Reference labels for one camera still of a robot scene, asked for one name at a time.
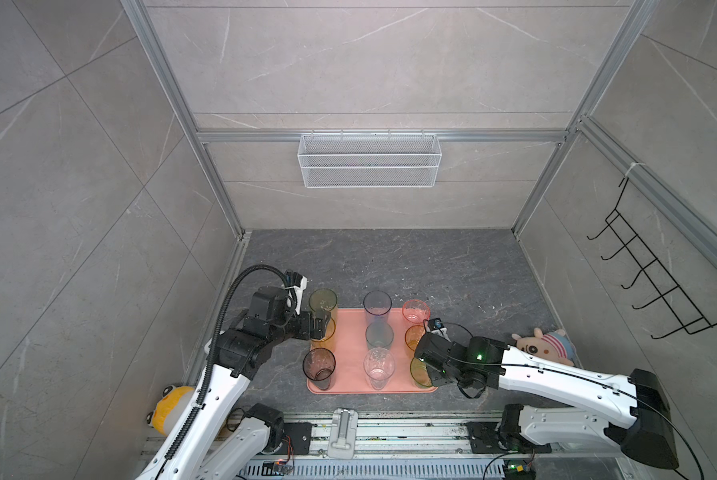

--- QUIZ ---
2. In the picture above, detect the short green glass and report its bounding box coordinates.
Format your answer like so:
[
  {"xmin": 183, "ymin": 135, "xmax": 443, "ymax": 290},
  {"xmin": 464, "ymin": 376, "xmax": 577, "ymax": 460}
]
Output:
[{"xmin": 410, "ymin": 358, "xmax": 433, "ymax": 389}]

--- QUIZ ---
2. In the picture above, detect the short yellow glass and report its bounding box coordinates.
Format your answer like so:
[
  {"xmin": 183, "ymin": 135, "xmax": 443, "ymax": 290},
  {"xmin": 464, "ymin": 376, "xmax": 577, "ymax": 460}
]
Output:
[{"xmin": 405, "ymin": 325, "xmax": 426, "ymax": 357}]

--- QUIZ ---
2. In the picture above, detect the tall green glass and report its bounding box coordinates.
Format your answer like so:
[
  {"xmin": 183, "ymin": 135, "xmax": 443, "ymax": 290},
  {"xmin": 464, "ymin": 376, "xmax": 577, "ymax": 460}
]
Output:
[{"xmin": 308, "ymin": 288, "xmax": 338, "ymax": 322}]

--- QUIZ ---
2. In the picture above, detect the tall yellow glass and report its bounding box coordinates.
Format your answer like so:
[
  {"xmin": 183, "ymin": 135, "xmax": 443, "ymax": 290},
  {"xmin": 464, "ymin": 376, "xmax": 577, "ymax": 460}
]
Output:
[{"xmin": 310, "ymin": 319, "xmax": 336, "ymax": 350}]

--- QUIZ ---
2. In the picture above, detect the pink glass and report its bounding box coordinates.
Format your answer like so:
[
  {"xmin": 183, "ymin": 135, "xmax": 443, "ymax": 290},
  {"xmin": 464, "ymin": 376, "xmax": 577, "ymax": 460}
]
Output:
[{"xmin": 402, "ymin": 299, "xmax": 431, "ymax": 325}]

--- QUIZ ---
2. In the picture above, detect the tall dark grey glass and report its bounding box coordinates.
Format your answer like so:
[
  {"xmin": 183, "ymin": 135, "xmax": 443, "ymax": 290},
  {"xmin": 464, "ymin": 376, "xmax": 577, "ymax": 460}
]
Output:
[{"xmin": 302, "ymin": 348, "xmax": 336, "ymax": 391}]

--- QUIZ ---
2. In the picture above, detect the clear glass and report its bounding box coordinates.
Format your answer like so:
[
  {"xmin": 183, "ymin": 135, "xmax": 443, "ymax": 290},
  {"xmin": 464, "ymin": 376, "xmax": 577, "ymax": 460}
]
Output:
[{"xmin": 363, "ymin": 347, "xmax": 397, "ymax": 390}]

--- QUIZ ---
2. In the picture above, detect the teal dimpled glass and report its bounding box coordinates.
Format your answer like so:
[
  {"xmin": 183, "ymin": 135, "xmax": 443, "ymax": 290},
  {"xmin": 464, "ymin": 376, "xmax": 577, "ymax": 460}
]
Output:
[{"xmin": 366, "ymin": 322, "xmax": 395, "ymax": 350}]

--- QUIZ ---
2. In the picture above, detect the pink tray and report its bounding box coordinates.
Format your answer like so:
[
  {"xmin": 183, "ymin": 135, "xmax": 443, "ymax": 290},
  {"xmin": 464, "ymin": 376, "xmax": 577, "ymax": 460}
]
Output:
[{"xmin": 308, "ymin": 308, "xmax": 437, "ymax": 395}]

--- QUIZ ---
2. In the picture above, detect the tall blue glass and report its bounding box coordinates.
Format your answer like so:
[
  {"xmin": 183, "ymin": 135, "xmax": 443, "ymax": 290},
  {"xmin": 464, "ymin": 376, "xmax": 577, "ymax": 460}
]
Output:
[{"xmin": 363, "ymin": 290, "xmax": 393, "ymax": 325}]

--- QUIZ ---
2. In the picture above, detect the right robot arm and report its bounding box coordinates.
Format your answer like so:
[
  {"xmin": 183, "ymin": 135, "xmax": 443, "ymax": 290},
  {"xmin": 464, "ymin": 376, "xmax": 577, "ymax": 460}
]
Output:
[{"xmin": 415, "ymin": 318, "xmax": 687, "ymax": 472}]

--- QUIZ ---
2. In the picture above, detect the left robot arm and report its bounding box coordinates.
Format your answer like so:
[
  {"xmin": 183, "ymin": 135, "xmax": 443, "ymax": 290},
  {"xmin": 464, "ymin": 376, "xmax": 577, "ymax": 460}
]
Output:
[{"xmin": 140, "ymin": 264, "xmax": 330, "ymax": 479}]

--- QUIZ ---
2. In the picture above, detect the doll plush toy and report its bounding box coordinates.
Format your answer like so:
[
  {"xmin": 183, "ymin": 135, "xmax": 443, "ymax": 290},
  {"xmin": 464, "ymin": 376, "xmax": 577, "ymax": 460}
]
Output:
[{"xmin": 512, "ymin": 328, "xmax": 577, "ymax": 366}]

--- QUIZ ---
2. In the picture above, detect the yellow plush toy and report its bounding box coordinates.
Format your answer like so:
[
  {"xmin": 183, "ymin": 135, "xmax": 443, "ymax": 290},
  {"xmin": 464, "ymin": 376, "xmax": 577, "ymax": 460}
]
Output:
[{"xmin": 146, "ymin": 385, "xmax": 194, "ymax": 437}]

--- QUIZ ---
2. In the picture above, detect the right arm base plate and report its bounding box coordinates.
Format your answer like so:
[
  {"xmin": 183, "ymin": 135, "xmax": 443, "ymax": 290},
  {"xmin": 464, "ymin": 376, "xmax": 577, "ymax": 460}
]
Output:
[{"xmin": 466, "ymin": 422, "xmax": 553, "ymax": 454}]

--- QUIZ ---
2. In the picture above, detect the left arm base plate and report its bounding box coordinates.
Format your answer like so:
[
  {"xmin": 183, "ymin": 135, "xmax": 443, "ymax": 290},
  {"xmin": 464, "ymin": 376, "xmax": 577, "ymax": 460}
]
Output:
[{"xmin": 274, "ymin": 422, "xmax": 314, "ymax": 456}]

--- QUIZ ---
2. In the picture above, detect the white clamp on rail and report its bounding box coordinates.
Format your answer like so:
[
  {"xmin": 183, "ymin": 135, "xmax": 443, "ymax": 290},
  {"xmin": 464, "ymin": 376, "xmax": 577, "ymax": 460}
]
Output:
[{"xmin": 326, "ymin": 408, "xmax": 359, "ymax": 460}]

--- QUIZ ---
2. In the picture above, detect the white wire basket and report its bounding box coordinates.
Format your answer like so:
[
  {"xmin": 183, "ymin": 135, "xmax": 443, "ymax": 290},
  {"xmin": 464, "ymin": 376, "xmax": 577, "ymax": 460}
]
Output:
[{"xmin": 298, "ymin": 134, "xmax": 443, "ymax": 189}]

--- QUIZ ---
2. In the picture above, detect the black wall hook rack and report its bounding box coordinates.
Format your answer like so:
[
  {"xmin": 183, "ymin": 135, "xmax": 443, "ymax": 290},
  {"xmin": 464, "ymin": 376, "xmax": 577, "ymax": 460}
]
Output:
[{"xmin": 586, "ymin": 178, "xmax": 717, "ymax": 340}]

